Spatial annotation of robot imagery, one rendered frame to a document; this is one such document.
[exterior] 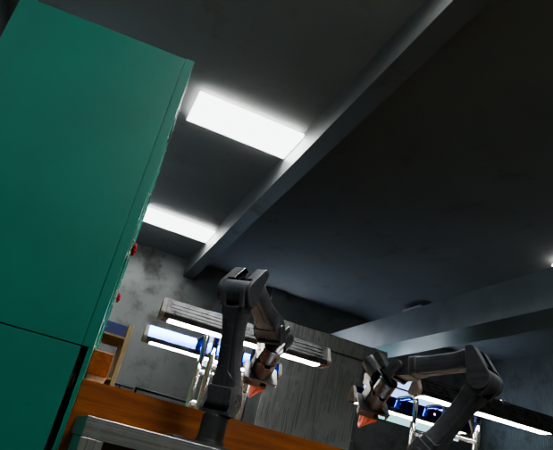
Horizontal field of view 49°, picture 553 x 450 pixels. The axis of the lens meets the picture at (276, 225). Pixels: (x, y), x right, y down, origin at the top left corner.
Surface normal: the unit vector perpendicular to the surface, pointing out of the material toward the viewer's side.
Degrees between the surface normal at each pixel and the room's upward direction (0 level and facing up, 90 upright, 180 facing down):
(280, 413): 90
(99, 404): 90
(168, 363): 90
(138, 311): 90
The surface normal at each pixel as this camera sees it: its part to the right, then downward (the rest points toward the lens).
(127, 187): 0.30, -0.31
